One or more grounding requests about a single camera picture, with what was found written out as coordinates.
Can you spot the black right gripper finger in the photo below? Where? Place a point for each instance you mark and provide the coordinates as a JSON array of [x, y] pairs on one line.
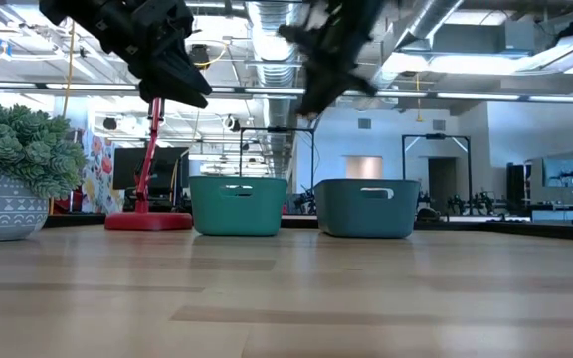
[[314, 97], [333, 92]]

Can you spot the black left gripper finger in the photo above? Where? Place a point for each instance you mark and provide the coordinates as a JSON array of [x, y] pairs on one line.
[[167, 92], [189, 79]]

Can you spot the dark blue-grey plastic bin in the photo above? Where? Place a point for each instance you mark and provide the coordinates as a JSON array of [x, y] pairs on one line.
[[366, 216]]

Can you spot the teal plastic bin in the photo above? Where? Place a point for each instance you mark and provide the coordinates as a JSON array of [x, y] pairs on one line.
[[237, 214]]

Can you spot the long ceiling light strip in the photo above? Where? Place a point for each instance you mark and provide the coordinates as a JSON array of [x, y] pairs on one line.
[[266, 91]]

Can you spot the black computer monitor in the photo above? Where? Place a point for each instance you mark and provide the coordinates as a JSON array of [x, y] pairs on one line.
[[172, 169]]

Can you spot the orange door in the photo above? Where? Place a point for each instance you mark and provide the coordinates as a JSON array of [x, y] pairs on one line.
[[363, 168]]

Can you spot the floral pattern banner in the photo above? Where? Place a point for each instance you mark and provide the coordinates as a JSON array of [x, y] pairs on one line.
[[98, 169]]

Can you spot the red desk lamp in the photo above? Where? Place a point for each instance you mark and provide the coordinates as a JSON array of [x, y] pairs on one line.
[[148, 221]]

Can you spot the succulent in grey patterned pot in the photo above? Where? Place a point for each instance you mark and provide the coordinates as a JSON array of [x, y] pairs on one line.
[[18, 144]]

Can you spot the background robot arms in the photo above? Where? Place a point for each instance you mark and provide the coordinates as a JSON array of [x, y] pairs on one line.
[[480, 204]]

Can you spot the black cabinet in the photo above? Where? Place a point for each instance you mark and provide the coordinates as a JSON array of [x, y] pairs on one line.
[[517, 186]]

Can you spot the wall air vent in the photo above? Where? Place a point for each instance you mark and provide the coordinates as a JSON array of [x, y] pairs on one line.
[[439, 125], [364, 124]]

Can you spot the corrugated silver air duct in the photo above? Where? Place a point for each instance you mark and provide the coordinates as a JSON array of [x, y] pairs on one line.
[[266, 50]]

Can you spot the smooth silver air duct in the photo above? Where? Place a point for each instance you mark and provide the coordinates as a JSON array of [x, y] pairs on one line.
[[426, 20]]

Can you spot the black background stand frame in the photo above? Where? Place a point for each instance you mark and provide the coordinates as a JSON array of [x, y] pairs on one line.
[[436, 136]]

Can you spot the wall-mounted screen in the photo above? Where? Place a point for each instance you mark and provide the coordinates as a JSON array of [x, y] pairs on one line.
[[562, 171]]

